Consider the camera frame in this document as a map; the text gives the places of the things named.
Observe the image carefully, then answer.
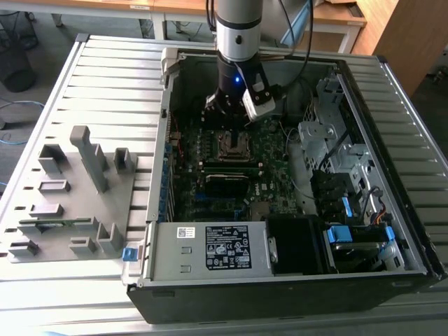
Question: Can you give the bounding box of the silver CPU green edge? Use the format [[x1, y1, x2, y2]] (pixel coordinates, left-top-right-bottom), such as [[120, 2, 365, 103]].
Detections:
[[223, 135, 248, 155]]

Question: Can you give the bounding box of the metal socket cover frame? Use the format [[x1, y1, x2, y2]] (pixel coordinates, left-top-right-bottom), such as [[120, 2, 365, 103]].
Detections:
[[218, 134, 256, 162]]

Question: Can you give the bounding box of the green motherboard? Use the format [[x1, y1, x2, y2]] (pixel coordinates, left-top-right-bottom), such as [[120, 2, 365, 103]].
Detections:
[[167, 118, 316, 223]]

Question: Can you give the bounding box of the silver metal drive cage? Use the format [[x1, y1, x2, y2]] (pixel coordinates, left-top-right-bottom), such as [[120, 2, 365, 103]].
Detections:
[[297, 76, 372, 183]]

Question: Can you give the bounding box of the black graphics card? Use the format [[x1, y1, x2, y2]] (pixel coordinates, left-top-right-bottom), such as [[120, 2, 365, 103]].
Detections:
[[204, 174, 250, 197]]

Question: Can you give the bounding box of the brown chipset heatsink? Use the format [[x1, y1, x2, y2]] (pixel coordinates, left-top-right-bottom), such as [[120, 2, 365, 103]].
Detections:
[[251, 202, 270, 218]]

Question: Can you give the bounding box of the black plastic drive bay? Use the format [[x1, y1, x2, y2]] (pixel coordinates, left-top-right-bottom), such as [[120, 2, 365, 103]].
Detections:
[[309, 170, 354, 220]]

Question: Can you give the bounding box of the grey parts rack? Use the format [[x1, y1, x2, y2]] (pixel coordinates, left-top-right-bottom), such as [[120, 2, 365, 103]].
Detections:
[[6, 125, 141, 263]]

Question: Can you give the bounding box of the black plastic shroud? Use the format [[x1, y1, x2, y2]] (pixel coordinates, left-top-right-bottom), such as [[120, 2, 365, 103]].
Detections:
[[264, 215, 332, 276]]

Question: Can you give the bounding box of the grey power supply unit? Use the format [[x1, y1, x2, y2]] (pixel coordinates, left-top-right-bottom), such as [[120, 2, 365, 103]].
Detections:
[[150, 220, 277, 281]]

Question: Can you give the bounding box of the wooden cabinet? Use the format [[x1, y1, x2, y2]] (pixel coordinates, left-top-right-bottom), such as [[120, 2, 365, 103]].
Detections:
[[351, 0, 448, 97]]

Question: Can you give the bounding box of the hard disk in blue carrier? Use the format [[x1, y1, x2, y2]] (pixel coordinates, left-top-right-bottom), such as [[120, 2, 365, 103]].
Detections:
[[323, 225, 398, 274]]

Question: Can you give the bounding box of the black mesh waste bin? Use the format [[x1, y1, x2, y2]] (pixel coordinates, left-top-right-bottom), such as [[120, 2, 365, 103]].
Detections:
[[0, 10, 39, 94]]

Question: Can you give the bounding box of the green RAM stick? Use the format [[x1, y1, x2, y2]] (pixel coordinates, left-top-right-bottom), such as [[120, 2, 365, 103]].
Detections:
[[19, 217, 92, 227]]

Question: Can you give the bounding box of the black open PC case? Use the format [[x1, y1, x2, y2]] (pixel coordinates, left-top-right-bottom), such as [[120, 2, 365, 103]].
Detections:
[[120, 47, 448, 325]]

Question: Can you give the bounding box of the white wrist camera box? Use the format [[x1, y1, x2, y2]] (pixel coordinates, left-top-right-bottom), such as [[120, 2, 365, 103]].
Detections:
[[241, 81, 277, 123]]

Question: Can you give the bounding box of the CPU socket metal frame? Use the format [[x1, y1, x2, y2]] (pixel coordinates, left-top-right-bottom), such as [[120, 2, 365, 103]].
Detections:
[[216, 131, 259, 164]]

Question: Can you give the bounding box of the wooden desk white frame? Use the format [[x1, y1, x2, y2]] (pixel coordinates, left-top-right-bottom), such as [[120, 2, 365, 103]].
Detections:
[[153, 0, 367, 53], [0, 0, 157, 27]]

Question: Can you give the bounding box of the blue network cable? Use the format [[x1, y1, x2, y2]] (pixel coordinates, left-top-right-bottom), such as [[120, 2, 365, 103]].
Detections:
[[0, 99, 46, 146]]

